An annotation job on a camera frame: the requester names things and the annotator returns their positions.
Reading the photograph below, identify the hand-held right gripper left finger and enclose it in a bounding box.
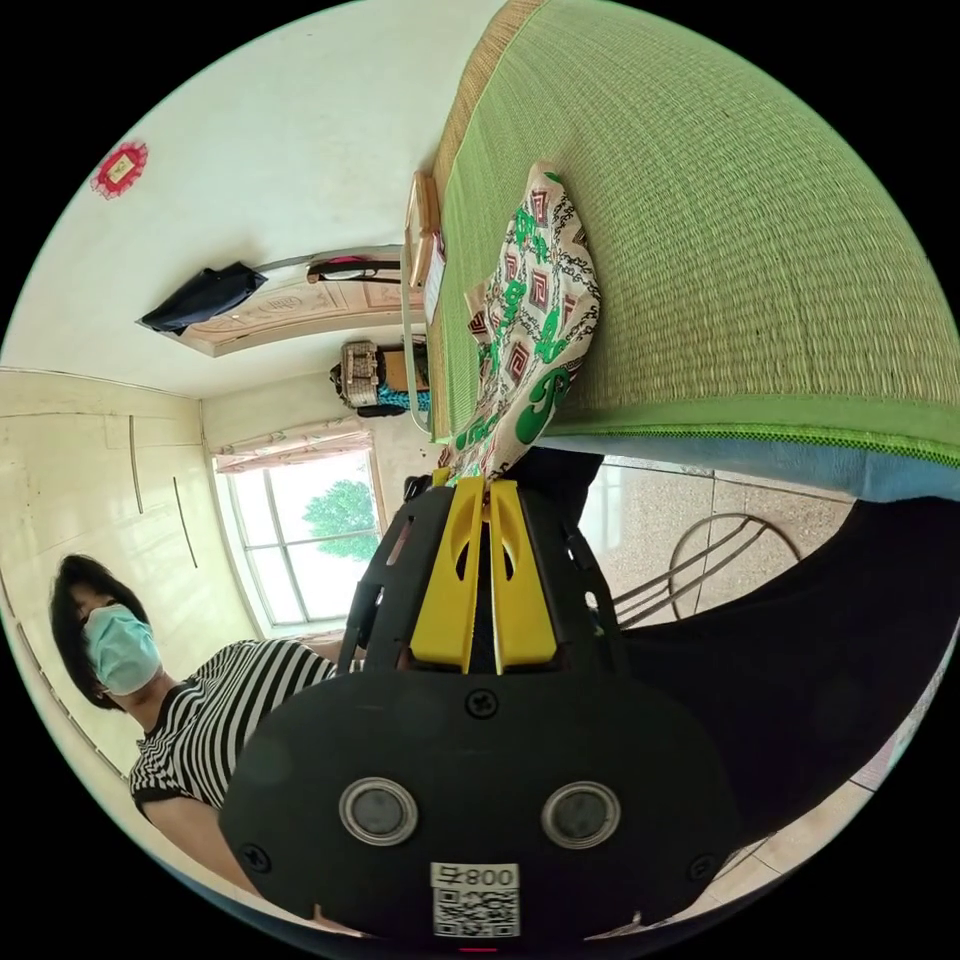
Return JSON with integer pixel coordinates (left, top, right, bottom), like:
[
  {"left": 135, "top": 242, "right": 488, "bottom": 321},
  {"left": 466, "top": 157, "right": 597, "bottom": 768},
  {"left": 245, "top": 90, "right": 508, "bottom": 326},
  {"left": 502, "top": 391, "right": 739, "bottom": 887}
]
[{"left": 410, "top": 476, "right": 486, "bottom": 675}]

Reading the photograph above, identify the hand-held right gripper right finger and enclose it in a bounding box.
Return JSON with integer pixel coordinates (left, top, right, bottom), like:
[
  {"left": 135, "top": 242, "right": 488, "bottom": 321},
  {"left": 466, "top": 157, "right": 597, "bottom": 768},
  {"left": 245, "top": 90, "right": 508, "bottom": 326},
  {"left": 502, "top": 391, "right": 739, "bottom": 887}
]
[{"left": 489, "top": 479, "right": 559, "bottom": 675}]

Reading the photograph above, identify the patterned short sleeve shirt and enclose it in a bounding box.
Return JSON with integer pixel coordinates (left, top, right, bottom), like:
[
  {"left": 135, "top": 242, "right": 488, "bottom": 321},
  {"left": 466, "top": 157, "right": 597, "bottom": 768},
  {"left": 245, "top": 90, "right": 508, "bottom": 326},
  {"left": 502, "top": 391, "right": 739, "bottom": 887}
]
[{"left": 431, "top": 158, "right": 606, "bottom": 483}]

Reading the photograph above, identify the person's right forearm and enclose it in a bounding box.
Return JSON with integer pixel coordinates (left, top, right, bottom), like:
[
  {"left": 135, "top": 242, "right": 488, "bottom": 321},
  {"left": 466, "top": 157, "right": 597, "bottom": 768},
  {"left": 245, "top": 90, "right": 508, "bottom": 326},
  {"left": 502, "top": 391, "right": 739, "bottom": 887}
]
[{"left": 138, "top": 791, "right": 365, "bottom": 939}]

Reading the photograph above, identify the window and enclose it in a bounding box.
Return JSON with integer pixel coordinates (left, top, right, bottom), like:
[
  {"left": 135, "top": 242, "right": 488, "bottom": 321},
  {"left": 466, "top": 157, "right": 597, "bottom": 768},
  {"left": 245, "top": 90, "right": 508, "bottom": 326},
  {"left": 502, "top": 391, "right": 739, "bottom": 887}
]
[{"left": 213, "top": 447, "right": 389, "bottom": 628}]

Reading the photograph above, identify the floral curtain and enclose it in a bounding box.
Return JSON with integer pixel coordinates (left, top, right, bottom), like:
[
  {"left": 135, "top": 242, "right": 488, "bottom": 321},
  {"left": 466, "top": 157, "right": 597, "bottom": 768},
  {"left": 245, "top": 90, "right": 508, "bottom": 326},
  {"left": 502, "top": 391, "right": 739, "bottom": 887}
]
[{"left": 212, "top": 418, "right": 374, "bottom": 475}]

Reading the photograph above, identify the heap of bags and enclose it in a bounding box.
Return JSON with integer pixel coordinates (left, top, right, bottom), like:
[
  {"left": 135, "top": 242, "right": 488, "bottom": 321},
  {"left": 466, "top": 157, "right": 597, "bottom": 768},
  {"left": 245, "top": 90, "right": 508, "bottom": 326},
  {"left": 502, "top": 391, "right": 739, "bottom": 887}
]
[{"left": 329, "top": 340, "right": 433, "bottom": 420}]

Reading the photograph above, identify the person's body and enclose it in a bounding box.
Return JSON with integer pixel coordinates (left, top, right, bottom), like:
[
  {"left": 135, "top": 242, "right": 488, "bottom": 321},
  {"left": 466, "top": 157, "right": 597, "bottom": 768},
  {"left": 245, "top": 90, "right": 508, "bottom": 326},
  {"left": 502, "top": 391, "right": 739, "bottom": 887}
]
[{"left": 48, "top": 444, "right": 960, "bottom": 853}]

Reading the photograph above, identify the wooden door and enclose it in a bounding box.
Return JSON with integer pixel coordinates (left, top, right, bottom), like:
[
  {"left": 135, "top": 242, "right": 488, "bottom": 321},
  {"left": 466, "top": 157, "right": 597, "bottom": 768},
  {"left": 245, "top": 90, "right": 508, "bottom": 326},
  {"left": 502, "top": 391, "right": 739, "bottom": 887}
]
[{"left": 137, "top": 251, "right": 412, "bottom": 359}]

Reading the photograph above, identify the cream cupboard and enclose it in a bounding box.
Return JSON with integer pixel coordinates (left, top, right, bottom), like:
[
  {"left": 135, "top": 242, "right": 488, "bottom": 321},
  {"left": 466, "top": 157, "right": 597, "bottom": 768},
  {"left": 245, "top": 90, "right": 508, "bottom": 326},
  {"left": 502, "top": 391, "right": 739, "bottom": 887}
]
[{"left": 0, "top": 367, "right": 260, "bottom": 785}]

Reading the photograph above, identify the dark garment on door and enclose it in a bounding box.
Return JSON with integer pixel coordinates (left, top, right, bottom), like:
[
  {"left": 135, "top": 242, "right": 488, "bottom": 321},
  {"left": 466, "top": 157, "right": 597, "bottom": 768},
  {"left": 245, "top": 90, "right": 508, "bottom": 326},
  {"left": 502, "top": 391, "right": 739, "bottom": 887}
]
[{"left": 140, "top": 261, "right": 269, "bottom": 337}]

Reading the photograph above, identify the bed with green woven mat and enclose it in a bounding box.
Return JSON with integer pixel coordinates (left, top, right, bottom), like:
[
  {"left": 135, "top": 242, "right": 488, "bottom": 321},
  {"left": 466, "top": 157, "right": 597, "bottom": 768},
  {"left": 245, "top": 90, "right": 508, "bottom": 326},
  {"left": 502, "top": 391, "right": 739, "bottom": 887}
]
[{"left": 399, "top": 0, "right": 960, "bottom": 505}]

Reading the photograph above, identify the metal wire stool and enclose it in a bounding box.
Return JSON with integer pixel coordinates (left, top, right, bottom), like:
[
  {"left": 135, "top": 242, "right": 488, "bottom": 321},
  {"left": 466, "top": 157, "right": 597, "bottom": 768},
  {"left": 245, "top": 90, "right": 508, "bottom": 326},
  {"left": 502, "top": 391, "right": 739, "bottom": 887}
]
[{"left": 611, "top": 512, "right": 804, "bottom": 628}]

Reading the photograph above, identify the red wall ornament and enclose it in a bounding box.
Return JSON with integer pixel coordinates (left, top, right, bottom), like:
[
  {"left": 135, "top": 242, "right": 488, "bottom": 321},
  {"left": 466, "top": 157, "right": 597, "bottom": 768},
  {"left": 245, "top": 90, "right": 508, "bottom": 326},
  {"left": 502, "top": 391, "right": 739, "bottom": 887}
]
[{"left": 89, "top": 140, "right": 151, "bottom": 201}]

